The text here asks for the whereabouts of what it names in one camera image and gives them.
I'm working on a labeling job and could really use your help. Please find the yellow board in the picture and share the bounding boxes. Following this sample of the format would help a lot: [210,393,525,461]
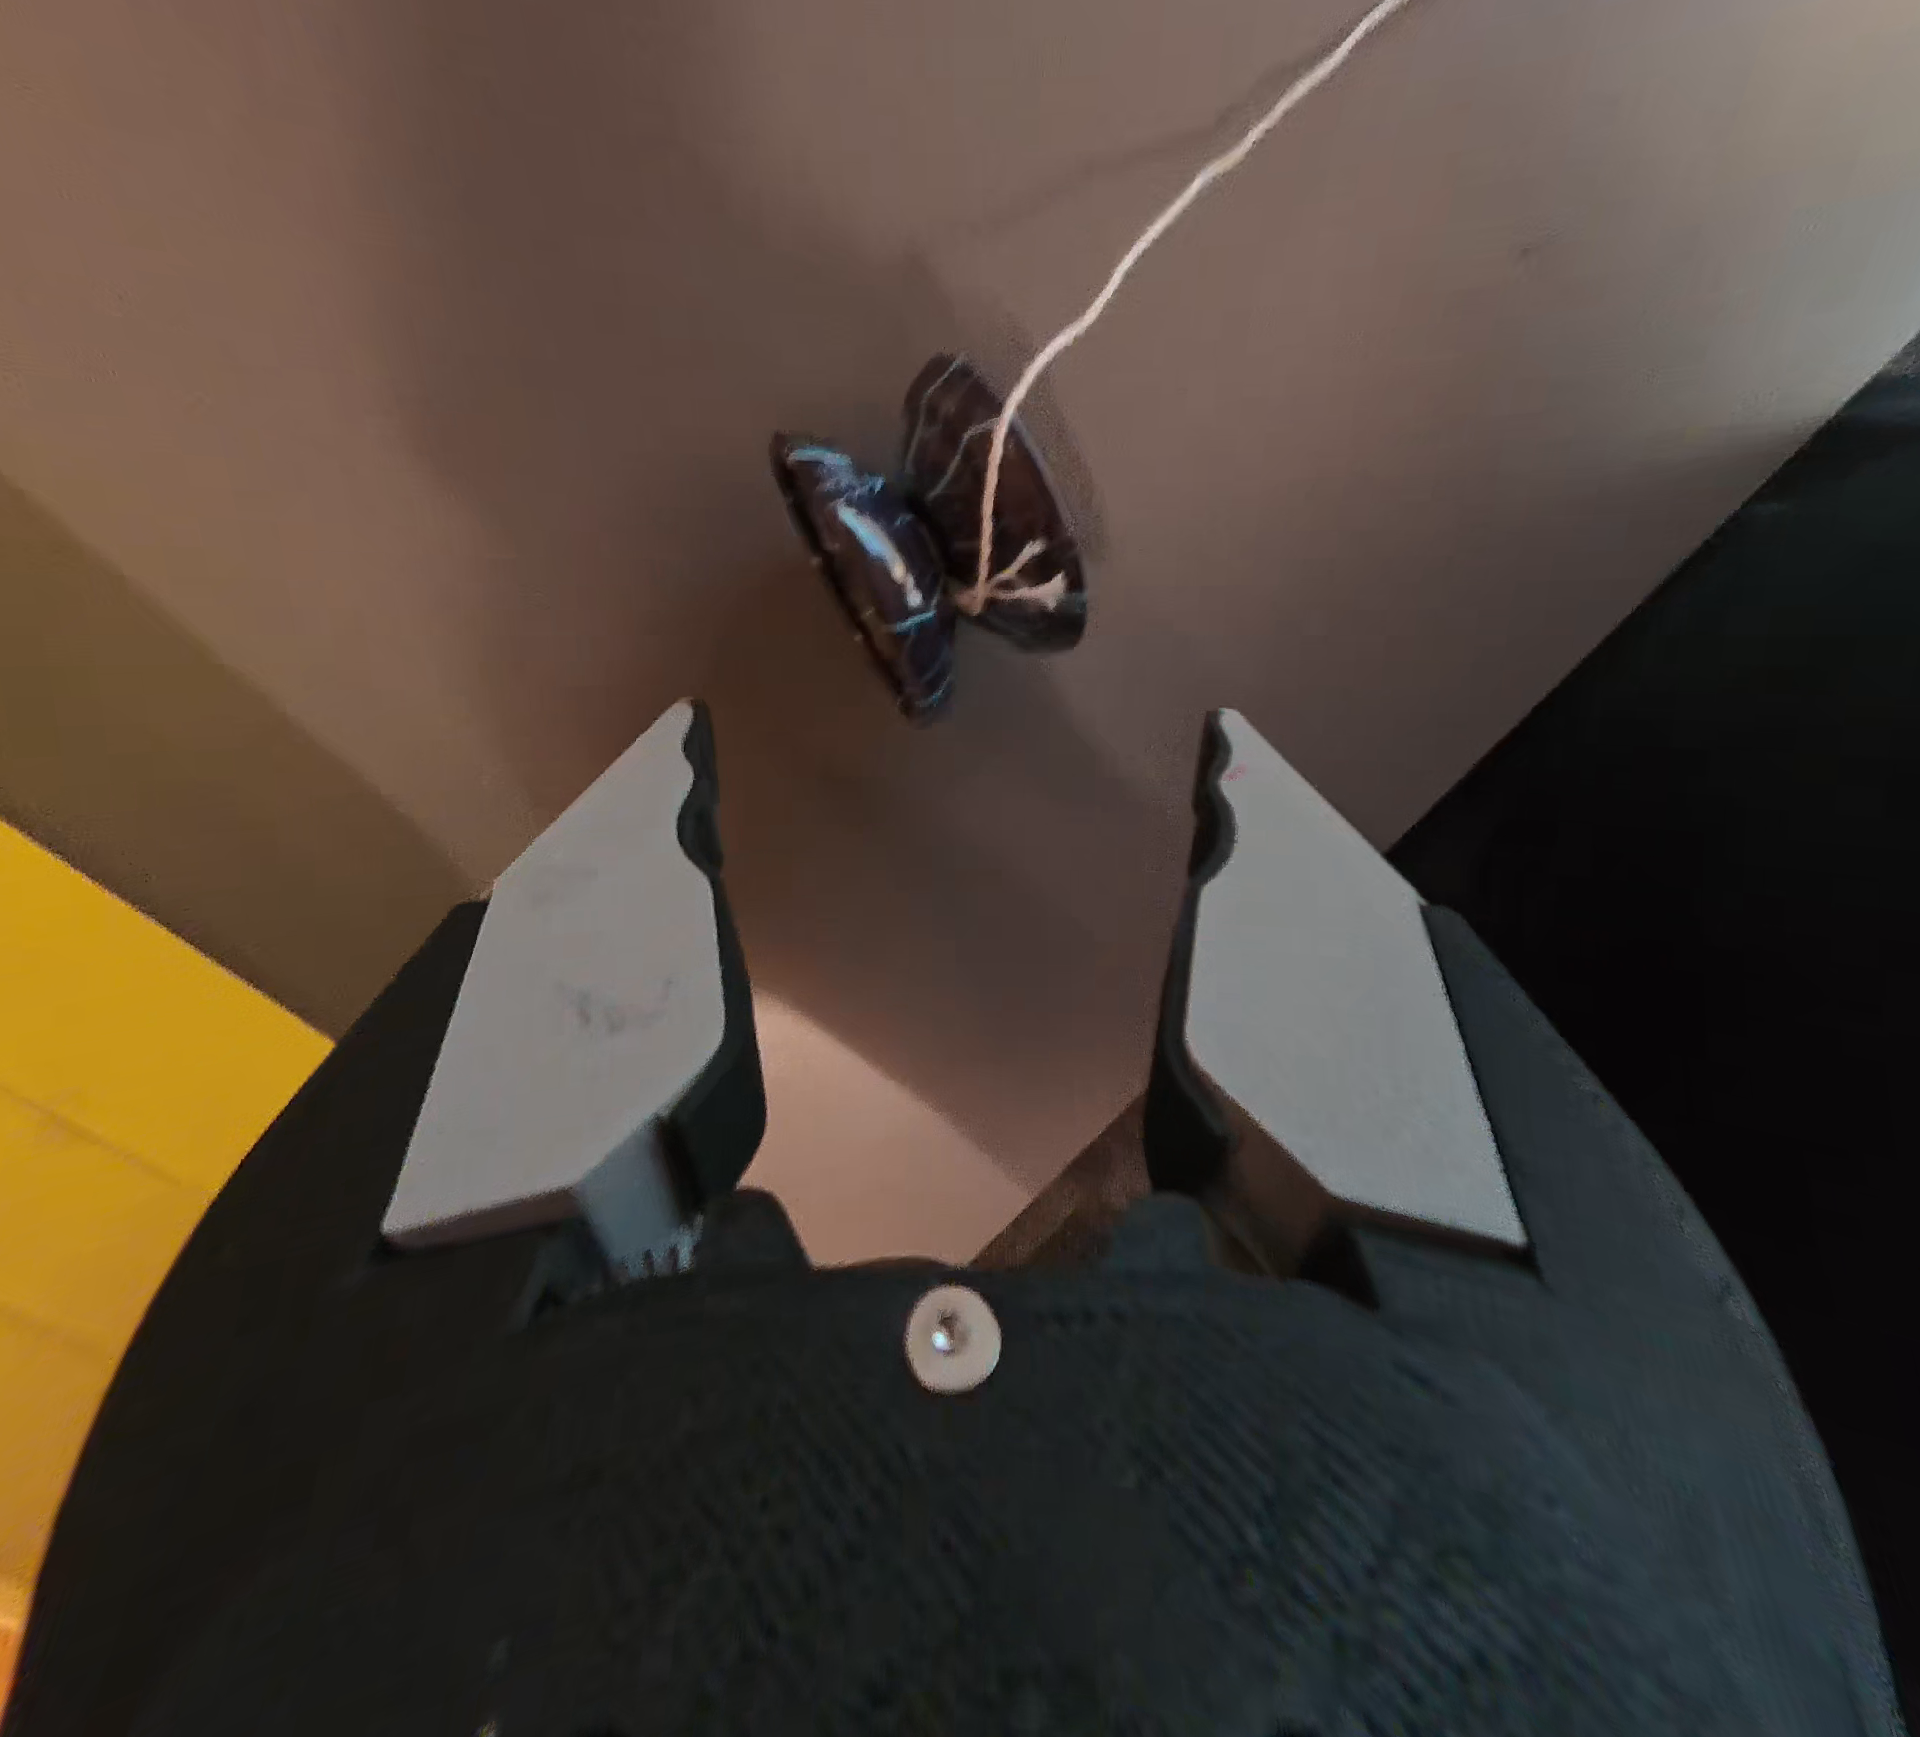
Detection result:
[0,818,336,1641]

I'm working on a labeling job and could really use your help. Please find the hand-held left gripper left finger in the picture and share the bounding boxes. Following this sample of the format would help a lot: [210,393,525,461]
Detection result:
[381,698,768,1277]

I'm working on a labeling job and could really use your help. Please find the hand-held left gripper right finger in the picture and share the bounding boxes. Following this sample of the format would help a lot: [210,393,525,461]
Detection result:
[1143,708,1531,1268]

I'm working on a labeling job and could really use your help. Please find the dark marbled yoyo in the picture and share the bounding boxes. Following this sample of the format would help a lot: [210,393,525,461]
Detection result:
[768,351,1090,725]

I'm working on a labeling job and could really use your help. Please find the white yoyo string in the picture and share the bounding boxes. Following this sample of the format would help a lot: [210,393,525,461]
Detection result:
[954,0,1638,617]

